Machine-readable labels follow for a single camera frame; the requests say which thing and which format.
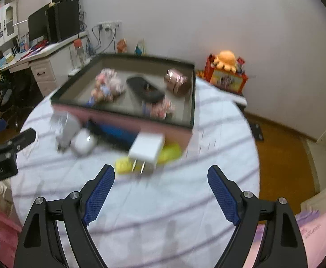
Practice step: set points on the white mini hair dryer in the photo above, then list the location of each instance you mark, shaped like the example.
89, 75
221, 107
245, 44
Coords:
73, 136

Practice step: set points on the blue flat item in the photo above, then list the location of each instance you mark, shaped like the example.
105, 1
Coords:
115, 134

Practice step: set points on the white wall socket strip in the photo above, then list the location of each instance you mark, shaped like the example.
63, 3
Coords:
109, 25

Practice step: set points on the red toy box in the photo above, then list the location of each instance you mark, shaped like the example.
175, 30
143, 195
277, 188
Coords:
225, 79

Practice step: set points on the black oblong case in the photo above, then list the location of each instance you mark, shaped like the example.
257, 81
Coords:
144, 88

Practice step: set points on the orange snack bag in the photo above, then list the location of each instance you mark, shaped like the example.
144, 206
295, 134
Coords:
121, 46

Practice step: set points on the black floor scale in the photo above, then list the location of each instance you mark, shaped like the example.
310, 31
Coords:
257, 131

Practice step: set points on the large black speaker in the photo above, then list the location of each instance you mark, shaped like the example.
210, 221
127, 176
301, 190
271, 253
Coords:
63, 22

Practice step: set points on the rose gold metallic case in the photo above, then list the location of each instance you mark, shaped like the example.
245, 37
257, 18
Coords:
178, 82

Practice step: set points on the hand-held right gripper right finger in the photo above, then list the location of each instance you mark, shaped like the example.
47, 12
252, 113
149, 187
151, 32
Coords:
223, 194

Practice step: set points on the pink bedding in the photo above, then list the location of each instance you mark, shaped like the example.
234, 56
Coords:
3, 237

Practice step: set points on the pink plush toys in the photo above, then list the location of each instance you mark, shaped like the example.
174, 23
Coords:
107, 86

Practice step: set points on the blue snack bag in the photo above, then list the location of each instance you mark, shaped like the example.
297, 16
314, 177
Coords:
140, 47

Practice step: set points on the white desk with drawers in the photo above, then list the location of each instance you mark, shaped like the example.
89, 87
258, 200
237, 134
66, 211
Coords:
45, 64

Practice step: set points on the white striped quilt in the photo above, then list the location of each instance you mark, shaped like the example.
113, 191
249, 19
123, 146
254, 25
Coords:
157, 215

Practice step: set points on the bottle with orange lid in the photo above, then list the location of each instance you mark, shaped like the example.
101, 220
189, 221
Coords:
79, 53

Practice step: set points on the black computer monitor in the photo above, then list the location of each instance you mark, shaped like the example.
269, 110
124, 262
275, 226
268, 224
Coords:
38, 25

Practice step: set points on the orange octopus plush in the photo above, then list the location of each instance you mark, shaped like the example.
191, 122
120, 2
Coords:
225, 58

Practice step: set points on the pink toy brick set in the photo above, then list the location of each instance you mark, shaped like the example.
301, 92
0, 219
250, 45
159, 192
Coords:
158, 109

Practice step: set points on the white charger plug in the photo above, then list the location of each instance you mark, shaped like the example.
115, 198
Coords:
147, 148

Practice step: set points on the white glass door cabinet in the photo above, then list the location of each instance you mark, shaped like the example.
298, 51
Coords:
2, 23

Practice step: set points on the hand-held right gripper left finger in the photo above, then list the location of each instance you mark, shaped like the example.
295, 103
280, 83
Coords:
100, 192

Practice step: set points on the pink box with black rim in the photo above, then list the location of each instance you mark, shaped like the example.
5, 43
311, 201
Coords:
129, 109

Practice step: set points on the pink and purple pillow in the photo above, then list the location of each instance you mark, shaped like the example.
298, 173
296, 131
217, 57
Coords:
316, 231

